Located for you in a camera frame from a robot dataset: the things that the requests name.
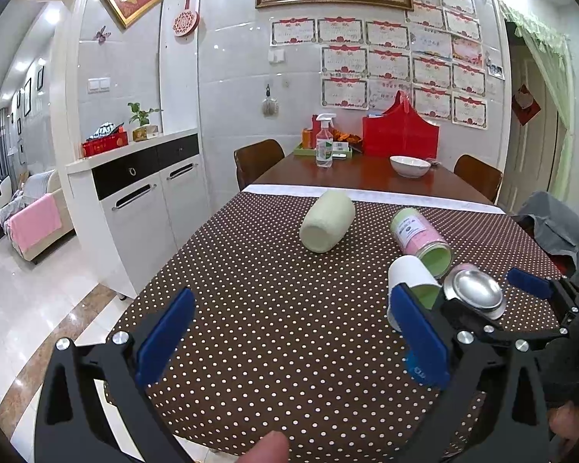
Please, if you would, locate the black and blue cup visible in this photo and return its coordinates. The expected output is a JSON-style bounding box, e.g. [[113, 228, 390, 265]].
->
[[402, 269, 508, 389]]

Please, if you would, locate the pink cup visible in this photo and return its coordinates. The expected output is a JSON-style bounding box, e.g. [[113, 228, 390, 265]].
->
[[444, 264, 479, 286]]

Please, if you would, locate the white paper cup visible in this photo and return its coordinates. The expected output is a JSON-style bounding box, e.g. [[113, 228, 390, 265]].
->
[[388, 255, 441, 309]]

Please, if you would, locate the pale green cup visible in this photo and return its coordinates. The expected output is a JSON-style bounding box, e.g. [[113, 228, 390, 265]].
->
[[299, 190, 356, 254]]

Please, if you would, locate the right hand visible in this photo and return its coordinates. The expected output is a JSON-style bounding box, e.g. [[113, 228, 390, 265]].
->
[[548, 401, 579, 442]]

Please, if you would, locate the left hand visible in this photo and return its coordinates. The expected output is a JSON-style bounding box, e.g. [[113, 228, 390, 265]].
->
[[236, 432, 290, 463]]

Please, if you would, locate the grey jacket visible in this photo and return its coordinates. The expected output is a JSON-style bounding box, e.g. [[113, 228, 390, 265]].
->
[[513, 191, 579, 287]]

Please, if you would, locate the pink jar green lid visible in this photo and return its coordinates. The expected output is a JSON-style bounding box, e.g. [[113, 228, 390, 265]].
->
[[390, 207, 453, 278]]

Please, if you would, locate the right wooden chair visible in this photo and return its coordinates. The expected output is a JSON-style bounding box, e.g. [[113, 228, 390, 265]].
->
[[454, 155, 503, 203]]

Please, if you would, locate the wooden chair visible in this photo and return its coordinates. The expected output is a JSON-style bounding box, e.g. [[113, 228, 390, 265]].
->
[[234, 139, 284, 190], [454, 155, 503, 203]]

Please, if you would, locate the white bowl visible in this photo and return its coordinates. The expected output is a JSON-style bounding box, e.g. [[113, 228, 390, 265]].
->
[[389, 156, 431, 179]]

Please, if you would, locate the brown polka dot tablecloth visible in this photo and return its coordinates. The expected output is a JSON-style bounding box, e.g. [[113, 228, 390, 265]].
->
[[103, 191, 564, 463]]

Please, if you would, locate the red gift bag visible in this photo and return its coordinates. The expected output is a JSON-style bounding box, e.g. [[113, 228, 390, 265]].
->
[[362, 91, 439, 160]]

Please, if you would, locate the red door decoration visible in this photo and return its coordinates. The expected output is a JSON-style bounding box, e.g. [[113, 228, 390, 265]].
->
[[511, 84, 541, 127]]

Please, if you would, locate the pink towel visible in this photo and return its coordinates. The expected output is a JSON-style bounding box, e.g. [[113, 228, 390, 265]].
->
[[5, 193, 63, 254]]

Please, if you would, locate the sofa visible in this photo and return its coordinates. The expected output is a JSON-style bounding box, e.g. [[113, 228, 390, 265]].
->
[[0, 169, 74, 261]]

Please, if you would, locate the white sideboard cabinet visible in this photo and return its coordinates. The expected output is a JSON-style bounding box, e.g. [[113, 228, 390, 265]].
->
[[64, 128, 211, 299]]

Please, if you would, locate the spray bottle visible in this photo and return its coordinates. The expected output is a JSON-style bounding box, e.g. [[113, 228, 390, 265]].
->
[[315, 113, 335, 168]]

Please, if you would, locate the green tray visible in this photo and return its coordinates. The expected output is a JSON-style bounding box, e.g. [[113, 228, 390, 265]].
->
[[293, 141, 352, 160]]

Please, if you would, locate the red envelope box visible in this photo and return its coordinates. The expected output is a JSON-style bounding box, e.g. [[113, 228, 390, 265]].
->
[[310, 114, 321, 149]]

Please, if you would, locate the left wooden chair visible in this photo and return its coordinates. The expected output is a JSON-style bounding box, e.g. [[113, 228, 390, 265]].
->
[[234, 139, 284, 190]]

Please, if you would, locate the red box on cabinet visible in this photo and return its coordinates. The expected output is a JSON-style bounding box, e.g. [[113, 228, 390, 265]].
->
[[81, 122, 128, 158]]

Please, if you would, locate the potted plant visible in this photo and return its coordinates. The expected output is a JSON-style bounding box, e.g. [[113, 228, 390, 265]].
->
[[127, 101, 162, 142]]

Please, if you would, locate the red round wall ornament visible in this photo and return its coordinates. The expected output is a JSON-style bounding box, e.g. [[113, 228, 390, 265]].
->
[[172, 0, 200, 38]]

